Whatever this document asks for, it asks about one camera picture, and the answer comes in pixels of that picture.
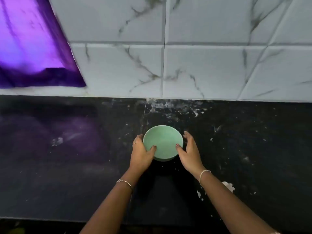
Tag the person's right hand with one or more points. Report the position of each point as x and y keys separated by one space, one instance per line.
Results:
x=191 y=156

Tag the person's left hand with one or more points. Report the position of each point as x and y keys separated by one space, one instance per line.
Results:
x=139 y=156

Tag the mint green bowl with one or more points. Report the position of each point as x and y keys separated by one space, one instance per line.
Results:
x=163 y=141

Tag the person's right forearm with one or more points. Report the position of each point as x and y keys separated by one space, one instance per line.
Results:
x=231 y=207

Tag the person's left forearm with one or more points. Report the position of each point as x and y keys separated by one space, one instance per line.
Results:
x=112 y=207

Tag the purple cloth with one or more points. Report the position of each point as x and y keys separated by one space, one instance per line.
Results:
x=29 y=41

